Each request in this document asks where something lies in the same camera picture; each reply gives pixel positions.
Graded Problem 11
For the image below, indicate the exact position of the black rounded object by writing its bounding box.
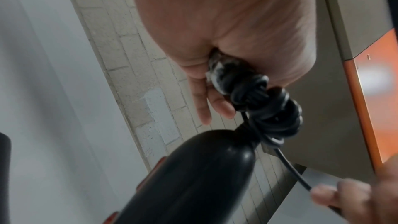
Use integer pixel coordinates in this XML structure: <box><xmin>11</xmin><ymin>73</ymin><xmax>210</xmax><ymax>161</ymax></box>
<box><xmin>0</xmin><ymin>132</ymin><xmax>12</xmax><ymax>177</ymax></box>

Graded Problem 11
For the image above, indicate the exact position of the black hair dryer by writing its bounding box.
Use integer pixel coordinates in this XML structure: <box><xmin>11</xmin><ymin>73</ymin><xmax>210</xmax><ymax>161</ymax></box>
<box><xmin>106</xmin><ymin>129</ymin><xmax>257</xmax><ymax>224</ymax></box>

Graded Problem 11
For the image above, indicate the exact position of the beige and orange cabinet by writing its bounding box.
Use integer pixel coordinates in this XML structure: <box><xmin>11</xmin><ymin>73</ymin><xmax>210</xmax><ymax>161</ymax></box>
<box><xmin>260</xmin><ymin>0</ymin><xmax>398</xmax><ymax>177</ymax></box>

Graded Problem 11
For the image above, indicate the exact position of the black power cord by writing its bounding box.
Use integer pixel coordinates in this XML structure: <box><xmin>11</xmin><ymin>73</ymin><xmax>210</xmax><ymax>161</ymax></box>
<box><xmin>206</xmin><ymin>48</ymin><xmax>344</xmax><ymax>217</ymax></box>

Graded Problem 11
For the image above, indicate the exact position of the person's left hand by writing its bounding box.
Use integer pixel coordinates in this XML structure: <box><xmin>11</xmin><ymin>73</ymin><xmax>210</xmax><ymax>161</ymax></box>
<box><xmin>126</xmin><ymin>0</ymin><xmax>318</xmax><ymax>126</ymax></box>

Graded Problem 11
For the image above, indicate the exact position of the person's right hand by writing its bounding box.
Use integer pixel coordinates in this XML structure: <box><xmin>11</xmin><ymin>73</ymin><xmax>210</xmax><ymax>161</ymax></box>
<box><xmin>311</xmin><ymin>155</ymin><xmax>398</xmax><ymax>224</ymax></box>

